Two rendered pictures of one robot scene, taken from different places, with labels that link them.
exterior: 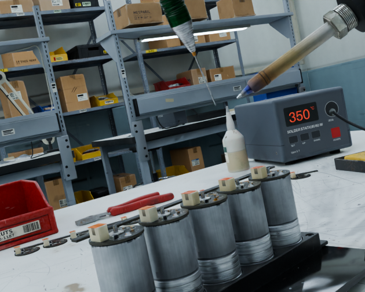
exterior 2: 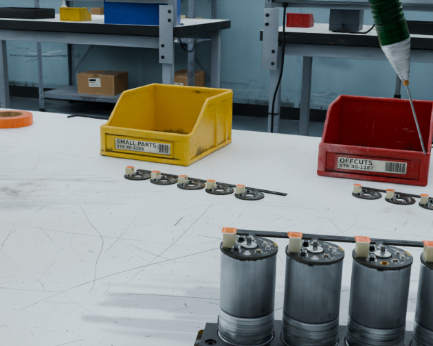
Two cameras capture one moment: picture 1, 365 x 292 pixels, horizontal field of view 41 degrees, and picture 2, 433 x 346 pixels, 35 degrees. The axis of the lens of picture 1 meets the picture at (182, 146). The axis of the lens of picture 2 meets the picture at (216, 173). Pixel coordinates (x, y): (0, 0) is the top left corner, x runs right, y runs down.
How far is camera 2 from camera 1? 0.17 m
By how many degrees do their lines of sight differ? 49
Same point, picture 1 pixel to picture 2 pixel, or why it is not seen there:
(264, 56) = not seen: outside the picture
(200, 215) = (357, 271)
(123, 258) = (232, 272)
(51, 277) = not seen: hidden behind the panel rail
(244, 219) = (428, 302)
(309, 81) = not seen: outside the picture
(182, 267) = (302, 312)
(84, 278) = (350, 259)
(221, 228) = (375, 297)
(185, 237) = (315, 285)
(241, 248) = (416, 331)
